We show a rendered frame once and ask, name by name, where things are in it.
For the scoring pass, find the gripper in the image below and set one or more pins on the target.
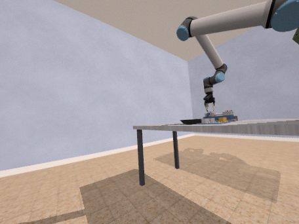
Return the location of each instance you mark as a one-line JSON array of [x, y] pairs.
[[211, 99]]

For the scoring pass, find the yellow-orange block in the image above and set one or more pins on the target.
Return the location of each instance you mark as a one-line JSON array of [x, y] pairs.
[[222, 119]]

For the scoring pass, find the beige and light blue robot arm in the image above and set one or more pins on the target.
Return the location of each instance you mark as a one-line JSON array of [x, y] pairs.
[[281, 15]]

